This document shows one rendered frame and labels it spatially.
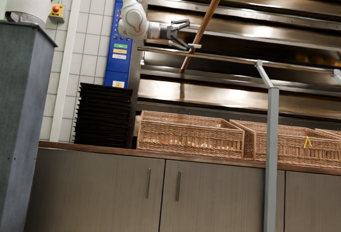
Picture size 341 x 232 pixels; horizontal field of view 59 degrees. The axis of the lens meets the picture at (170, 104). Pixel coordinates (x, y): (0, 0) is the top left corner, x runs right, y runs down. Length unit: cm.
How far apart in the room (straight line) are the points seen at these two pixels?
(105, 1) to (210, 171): 141
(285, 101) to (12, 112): 175
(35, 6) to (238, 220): 130
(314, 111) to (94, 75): 156
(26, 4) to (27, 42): 17
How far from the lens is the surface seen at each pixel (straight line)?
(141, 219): 150
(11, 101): 123
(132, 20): 139
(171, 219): 151
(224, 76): 218
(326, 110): 243
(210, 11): 135
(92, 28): 223
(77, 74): 213
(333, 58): 250
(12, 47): 129
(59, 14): 223
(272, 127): 156
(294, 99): 235
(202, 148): 156
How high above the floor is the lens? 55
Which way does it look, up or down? 10 degrees up
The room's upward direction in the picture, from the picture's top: 5 degrees clockwise
